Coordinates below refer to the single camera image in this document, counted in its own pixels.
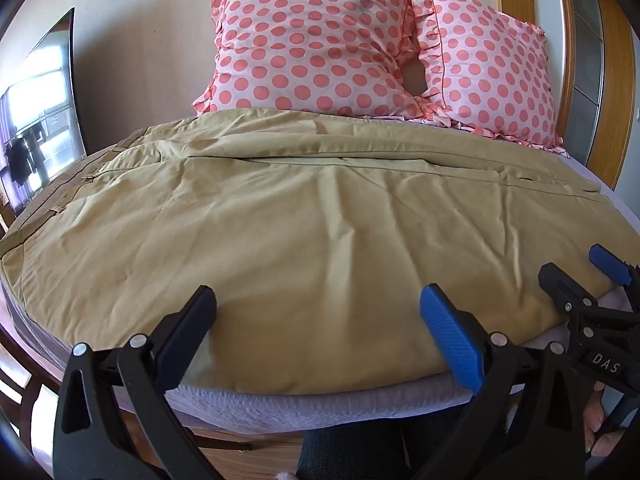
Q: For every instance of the wooden wardrobe door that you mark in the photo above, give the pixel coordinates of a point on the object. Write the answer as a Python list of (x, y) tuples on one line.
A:
[(610, 60)]

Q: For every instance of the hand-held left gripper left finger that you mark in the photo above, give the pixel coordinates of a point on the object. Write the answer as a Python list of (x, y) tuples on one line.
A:
[(192, 325)]

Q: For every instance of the bed with lavender sheet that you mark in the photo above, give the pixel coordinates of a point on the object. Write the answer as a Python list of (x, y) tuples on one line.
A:
[(300, 405)]

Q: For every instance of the person's right hand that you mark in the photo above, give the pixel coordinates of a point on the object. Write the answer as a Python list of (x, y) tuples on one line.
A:
[(596, 420)]

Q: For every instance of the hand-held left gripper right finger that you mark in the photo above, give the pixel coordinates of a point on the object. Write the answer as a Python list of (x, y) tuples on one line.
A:
[(452, 335)]

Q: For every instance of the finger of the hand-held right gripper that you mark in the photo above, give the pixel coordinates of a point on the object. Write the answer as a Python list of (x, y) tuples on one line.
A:
[(610, 264), (562, 285)]

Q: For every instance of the pink polka dot pillow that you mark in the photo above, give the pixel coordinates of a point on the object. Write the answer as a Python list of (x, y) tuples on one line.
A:
[(490, 75), (310, 45)]

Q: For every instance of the wooden chair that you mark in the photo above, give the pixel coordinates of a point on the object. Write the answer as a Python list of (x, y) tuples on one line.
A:
[(20, 390)]

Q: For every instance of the tan bed cover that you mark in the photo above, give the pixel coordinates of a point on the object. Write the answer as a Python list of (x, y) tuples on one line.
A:
[(310, 240)]

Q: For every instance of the person's dark trouser leg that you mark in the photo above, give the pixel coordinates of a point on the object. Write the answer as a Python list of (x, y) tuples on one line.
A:
[(350, 450)]

